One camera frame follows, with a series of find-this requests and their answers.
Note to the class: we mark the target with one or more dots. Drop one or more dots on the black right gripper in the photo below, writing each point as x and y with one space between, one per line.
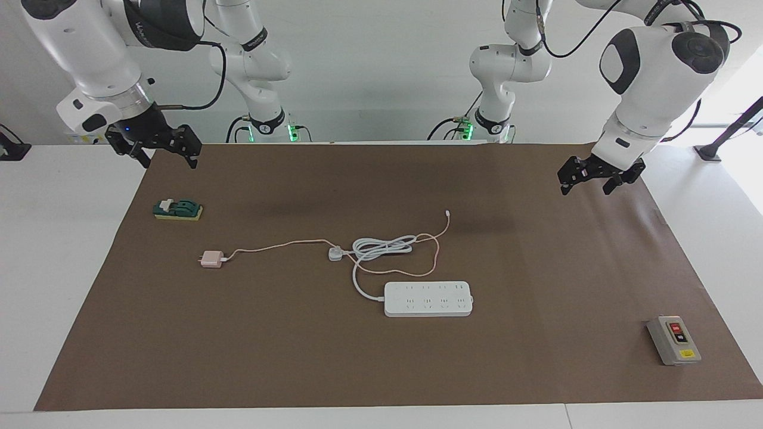
149 128

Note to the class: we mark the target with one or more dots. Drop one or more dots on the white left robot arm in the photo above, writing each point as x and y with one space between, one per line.
656 77

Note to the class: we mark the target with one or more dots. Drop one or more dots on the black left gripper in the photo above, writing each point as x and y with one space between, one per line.
611 167

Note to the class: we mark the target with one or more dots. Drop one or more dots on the white power strip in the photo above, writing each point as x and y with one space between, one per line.
429 301

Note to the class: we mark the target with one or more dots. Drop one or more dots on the pink charger adapter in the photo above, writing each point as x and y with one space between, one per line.
210 260

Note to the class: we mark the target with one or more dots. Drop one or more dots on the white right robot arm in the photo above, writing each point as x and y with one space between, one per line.
89 47

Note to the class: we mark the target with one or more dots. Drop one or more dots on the black bracket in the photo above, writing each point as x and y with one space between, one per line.
15 152

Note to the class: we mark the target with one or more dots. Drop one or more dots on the black stand bar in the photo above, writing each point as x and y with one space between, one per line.
709 152

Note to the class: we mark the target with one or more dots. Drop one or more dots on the brown paper mat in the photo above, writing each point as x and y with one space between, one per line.
238 345

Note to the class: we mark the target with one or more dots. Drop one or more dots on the green knife switch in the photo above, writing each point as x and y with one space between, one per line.
179 208

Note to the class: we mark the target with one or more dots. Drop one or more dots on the white box yellow labels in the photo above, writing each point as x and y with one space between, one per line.
83 139

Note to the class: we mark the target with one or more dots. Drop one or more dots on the grey on-off switch box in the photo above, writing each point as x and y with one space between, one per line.
673 342

